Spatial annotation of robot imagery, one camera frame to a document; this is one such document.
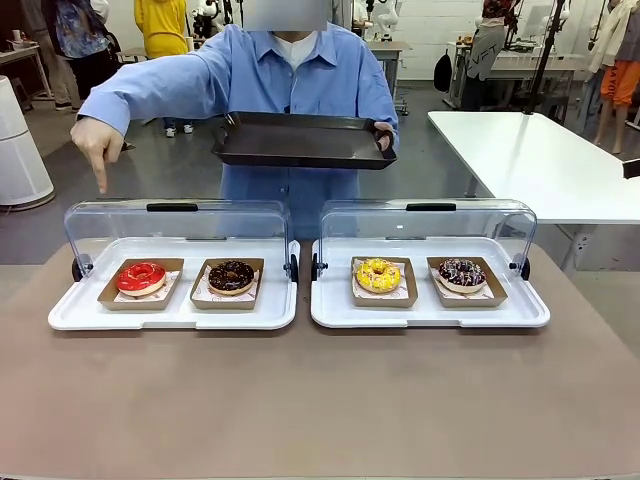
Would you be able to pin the black stand pole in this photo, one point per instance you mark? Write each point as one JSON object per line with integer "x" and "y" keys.
{"x": 545, "y": 55}

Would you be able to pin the black lid hinge knob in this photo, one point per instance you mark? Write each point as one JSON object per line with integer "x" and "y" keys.
{"x": 77, "y": 270}
{"x": 314, "y": 268}
{"x": 524, "y": 268}
{"x": 294, "y": 269}

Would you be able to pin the white paper liner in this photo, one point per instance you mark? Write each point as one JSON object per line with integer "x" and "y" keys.
{"x": 450, "y": 293}
{"x": 171, "y": 286}
{"x": 200, "y": 292}
{"x": 380, "y": 296}

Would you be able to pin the chocolate sprinkled donut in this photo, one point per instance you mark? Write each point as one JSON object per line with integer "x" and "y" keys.
{"x": 200, "y": 303}

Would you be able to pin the person's right hand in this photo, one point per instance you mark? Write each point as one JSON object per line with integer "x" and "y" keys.
{"x": 100, "y": 142}

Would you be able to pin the person in yellow hoodie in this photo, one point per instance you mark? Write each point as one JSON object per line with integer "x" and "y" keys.
{"x": 162, "y": 30}

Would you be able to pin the person's left forearm blue sleeve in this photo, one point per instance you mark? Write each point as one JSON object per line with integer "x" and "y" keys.
{"x": 388, "y": 107}

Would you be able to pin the person's left hand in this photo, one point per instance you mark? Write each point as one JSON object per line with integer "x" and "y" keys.
{"x": 386, "y": 129}

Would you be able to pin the person torso blue shirt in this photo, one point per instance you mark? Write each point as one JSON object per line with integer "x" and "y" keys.
{"x": 310, "y": 85}

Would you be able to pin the mannequin with grey shirt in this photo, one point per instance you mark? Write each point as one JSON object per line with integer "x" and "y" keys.
{"x": 482, "y": 45}

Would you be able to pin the background desk with metal legs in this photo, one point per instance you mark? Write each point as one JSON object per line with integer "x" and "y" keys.
{"x": 20, "y": 52}

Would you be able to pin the white background workbench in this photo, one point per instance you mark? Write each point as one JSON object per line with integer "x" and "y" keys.
{"x": 530, "y": 70}

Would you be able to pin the yellow glazed donut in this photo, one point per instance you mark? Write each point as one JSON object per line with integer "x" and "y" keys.
{"x": 365, "y": 280}
{"x": 409, "y": 287}

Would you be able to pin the black serving tray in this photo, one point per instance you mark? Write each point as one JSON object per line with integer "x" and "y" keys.
{"x": 300, "y": 140}

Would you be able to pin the dark chocolate white-base donut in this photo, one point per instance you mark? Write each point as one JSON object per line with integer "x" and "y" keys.
{"x": 496, "y": 296}

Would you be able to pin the white display tray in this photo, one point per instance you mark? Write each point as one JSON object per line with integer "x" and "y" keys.
{"x": 525, "y": 310}
{"x": 80, "y": 310}

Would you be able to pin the person in khaki trousers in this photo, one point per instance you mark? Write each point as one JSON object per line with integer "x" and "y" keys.
{"x": 57, "y": 65}

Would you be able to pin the white side table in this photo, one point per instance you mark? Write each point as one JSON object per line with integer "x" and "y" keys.
{"x": 525, "y": 160}

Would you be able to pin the person in blue patterned shirt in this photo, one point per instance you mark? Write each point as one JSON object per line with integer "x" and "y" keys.
{"x": 82, "y": 30}

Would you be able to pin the black hanging bag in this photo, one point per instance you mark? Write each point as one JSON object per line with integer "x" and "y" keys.
{"x": 443, "y": 72}

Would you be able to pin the grey background table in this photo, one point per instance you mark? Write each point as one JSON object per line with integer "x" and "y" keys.
{"x": 392, "y": 47}

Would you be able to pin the clear plastic tray lid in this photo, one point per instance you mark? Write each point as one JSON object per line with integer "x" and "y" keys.
{"x": 125, "y": 222}
{"x": 360, "y": 222}

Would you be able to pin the white round air purifier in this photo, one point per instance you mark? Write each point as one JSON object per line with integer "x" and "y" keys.
{"x": 20, "y": 150}

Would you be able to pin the chocolate donut white drizzle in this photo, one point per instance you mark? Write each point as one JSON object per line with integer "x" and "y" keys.
{"x": 450, "y": 274}

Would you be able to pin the red glazed donut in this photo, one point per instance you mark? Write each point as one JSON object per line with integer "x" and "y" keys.
{"x": 127, "y": 281}
{"x": 107, "y": 301}

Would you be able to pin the chocolate donut with sprinkles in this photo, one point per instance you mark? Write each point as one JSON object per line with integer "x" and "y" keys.
{"x": 217, "y": 281}

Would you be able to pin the person's right forearm blue sleeve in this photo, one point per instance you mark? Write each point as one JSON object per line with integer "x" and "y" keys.
{"x": 135, "y": 92}

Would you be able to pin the mannequin with orange shorts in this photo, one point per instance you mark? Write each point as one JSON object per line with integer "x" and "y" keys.
{"x": 617, "y": 85}

